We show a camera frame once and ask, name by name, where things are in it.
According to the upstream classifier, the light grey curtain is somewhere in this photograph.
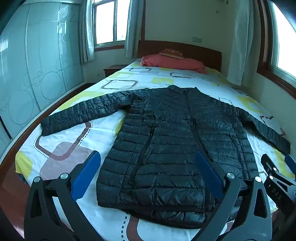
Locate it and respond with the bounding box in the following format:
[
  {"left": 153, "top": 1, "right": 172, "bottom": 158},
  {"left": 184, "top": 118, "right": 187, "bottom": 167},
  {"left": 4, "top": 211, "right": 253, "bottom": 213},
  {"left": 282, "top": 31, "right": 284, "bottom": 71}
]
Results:
[
  {"left": 124, "top": 0, "right": 145, "bottom": 59},
  {"left": 79, "top": 0, "right": 96, "bottom": 62},
  {"left": 227, "top": 0, "right": 258, "bottom": 87}
]

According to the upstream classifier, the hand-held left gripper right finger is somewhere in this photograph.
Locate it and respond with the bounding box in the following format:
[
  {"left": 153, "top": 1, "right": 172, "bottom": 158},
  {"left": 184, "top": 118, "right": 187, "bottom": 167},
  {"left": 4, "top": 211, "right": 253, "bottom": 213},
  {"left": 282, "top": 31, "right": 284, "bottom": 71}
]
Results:
[{"left": 194, "top": 151, "right": 272, "bottom": 241}]

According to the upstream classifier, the pink pillow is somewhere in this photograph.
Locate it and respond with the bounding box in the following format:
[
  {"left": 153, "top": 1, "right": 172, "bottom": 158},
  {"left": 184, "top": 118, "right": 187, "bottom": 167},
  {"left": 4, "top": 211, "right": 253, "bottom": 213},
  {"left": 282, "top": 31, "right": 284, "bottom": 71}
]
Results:
[{"left": 141, "top": 54, "right": 208, "bottom": 75}]

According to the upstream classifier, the wooden nightstand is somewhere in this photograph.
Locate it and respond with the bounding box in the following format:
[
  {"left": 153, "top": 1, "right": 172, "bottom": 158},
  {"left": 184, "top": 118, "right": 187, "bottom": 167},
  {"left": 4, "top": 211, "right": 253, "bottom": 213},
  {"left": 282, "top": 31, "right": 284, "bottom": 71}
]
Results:
[{"left": 103, "top": 64, "right": 129, "bottom": 78}]

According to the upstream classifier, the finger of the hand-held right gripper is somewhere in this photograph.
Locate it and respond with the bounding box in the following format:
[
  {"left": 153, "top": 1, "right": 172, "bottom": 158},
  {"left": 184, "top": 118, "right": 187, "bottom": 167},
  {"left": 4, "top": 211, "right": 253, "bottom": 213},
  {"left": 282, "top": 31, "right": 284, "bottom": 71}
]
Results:
[
  {"left": 285, "top": 154, "right": 296, "bottom": 173},
  {"left": 261, "top": 153, "right": 278, "bottom": 172}
]

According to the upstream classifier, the bed with patterned sheet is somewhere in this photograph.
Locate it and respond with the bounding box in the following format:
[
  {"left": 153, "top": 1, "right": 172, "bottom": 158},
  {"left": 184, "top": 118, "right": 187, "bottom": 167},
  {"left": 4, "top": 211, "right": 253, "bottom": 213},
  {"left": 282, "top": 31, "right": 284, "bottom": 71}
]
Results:
[{"left": 15, "top": 58, "right": 296, "bottom": 241}]

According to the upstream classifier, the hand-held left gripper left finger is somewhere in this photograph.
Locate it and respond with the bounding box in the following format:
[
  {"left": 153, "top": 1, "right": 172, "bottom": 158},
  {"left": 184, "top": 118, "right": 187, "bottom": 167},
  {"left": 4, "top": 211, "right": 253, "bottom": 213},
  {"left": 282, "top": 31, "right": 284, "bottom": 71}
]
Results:
[{"left": 24, "top": 150, "right": 102, "bottom": 241}]

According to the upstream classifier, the small brown patterned cushion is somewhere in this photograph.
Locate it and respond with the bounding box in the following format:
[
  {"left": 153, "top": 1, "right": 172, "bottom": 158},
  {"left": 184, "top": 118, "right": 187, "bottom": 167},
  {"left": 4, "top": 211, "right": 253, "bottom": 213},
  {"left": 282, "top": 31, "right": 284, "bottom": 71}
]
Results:
[{"left": 159, "top": 48, "right": 185, "bottom": 60}]

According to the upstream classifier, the large wooden framed window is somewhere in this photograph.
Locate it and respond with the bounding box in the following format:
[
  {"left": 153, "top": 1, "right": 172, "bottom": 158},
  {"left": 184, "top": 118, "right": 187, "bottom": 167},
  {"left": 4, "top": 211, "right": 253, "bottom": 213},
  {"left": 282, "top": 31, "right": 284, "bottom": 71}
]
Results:
[{"left": 257, "top": 0, "right": 296, "bottom": 93}]

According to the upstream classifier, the black quilted puffer jacket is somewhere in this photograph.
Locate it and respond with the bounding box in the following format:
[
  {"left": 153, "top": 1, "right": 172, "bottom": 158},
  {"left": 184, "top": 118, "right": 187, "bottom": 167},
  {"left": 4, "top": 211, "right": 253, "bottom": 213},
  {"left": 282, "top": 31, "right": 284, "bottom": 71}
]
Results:
[{"left": 40, "top": 85, "right": 291, "bottom": 229}]

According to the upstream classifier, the frosted glass sliding wardrobe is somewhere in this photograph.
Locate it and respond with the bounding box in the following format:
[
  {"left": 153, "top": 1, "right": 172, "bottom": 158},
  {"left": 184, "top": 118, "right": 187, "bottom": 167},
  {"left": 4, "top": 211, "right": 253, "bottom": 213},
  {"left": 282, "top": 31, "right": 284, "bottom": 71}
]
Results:
[{"left": 0, "top": 0, "right": 87, "bottom": 158}]

